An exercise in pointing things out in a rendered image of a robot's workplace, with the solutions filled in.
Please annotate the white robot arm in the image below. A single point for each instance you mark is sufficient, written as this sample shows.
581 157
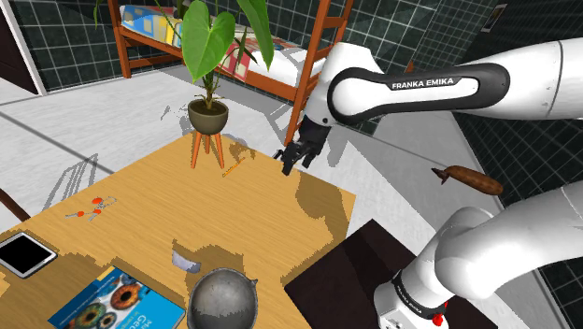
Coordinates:
478 255

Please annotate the blue book with eye pictures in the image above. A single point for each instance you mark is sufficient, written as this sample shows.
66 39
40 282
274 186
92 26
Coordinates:
127 305

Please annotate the grey metal pot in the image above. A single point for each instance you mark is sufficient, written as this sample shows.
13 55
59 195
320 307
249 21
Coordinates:
223 300

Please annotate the dark door with white frame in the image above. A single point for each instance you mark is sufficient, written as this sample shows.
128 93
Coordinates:
16 54

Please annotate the orange wooden bunk bed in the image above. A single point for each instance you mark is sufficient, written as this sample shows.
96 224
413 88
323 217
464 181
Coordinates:
278 64

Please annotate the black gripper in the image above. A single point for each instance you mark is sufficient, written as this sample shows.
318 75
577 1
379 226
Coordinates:
313 134

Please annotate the black tablet with white frame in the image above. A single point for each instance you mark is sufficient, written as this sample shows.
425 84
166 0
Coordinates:
25 253

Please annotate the keys with orange caps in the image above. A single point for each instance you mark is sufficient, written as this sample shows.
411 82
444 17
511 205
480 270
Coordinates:
96 201

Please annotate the wooden table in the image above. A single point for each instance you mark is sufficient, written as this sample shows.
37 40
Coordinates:
182 209

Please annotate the potted plant on orange stand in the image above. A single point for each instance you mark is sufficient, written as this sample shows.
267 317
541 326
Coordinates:
208 117

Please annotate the dark robot stand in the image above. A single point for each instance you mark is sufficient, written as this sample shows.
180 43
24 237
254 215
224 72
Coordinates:
337 282

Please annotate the small grey cup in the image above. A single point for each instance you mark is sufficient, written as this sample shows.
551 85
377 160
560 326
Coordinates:
184 262

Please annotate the brown oblong object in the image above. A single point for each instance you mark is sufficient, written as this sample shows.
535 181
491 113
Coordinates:
473 179

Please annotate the yellow pencil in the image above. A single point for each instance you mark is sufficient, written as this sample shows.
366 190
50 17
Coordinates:
233 167

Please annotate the wall picture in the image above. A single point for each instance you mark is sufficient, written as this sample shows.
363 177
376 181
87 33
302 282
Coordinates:
493 17

